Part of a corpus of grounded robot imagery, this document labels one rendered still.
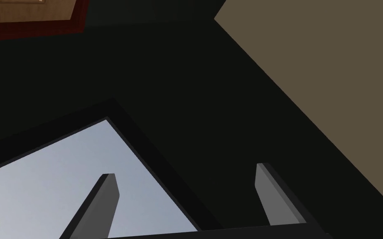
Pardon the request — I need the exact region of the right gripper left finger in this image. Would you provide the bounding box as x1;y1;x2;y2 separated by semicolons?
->
59;173;120;239

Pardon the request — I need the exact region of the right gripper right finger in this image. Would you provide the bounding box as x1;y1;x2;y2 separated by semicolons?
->
254;162;307;226

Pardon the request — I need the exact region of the black framed window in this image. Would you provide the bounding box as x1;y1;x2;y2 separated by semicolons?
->
0;98;223;239

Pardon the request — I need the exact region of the red framed wooden picture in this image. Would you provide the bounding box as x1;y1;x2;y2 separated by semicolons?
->
0;0;91;42

